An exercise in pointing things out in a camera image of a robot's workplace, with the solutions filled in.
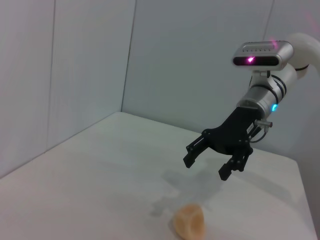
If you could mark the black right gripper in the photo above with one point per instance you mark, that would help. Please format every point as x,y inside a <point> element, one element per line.
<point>235,132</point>

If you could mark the beige steamed bun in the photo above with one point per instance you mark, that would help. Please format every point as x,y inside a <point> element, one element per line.
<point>190,222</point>

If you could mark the silver right camera mount bracket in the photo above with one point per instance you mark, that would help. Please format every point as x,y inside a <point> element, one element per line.
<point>261,76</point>

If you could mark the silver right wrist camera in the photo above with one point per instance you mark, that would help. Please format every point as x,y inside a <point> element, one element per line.
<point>275,53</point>

